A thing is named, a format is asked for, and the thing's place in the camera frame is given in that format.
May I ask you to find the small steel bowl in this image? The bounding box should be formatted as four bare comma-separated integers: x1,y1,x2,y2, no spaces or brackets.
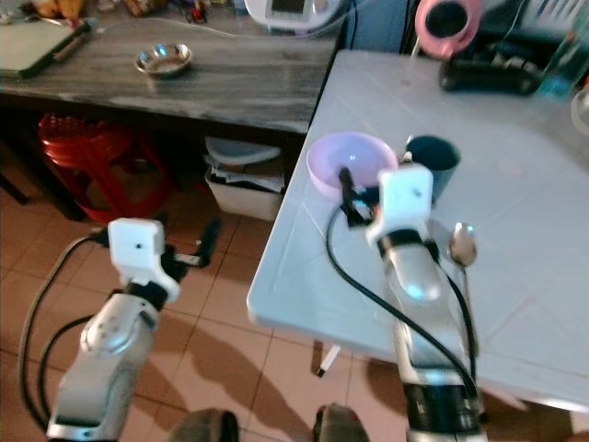
133,42,194,79

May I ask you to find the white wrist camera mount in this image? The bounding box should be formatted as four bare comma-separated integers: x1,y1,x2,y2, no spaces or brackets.
107,218,182,301
364,163,436,246

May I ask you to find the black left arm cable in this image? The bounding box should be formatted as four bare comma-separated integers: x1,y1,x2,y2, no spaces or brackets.
17,232,113,436

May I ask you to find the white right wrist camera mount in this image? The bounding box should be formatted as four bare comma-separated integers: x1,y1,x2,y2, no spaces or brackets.
364,163,436,246

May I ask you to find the dark blue cup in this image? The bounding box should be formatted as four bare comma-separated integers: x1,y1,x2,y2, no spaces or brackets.
404,134,462,202

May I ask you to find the grey wooden table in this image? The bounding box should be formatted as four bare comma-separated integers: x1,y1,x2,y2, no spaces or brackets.
0,17,343,137

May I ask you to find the pink round appliance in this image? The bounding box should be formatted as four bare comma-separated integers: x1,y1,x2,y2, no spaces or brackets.
413,0,485,62

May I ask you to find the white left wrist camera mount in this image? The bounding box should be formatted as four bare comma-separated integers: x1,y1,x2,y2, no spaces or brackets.
107,218,182,301

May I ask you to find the thin white cable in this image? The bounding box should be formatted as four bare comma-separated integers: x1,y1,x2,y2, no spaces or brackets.
97,18,341,42

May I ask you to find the white appliance with screen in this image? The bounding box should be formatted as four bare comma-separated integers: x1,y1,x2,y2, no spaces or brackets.
243,0,343,39

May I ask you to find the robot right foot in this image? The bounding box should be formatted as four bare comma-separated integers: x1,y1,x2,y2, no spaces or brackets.
312,402,389,442

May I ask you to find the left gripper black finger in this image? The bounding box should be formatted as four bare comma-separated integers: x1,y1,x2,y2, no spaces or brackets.
198,217,225,262

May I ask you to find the pink plastic bowl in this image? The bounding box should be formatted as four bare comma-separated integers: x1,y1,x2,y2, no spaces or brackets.
306,131,400,200

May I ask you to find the green cutting board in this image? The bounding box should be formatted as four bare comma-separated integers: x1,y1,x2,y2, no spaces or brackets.
0,19,95,80

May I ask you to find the red plastic stool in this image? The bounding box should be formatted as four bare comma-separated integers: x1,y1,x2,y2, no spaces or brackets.
38,111,172,224

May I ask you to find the white plastic table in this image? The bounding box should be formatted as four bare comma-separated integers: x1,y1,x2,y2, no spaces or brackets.
246,50,589,413

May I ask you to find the white storage bin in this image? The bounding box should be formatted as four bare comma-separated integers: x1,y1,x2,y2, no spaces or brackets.
203,135,286,223

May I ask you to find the green glass bottle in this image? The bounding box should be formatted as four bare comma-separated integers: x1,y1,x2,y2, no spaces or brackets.
542,30,589,99

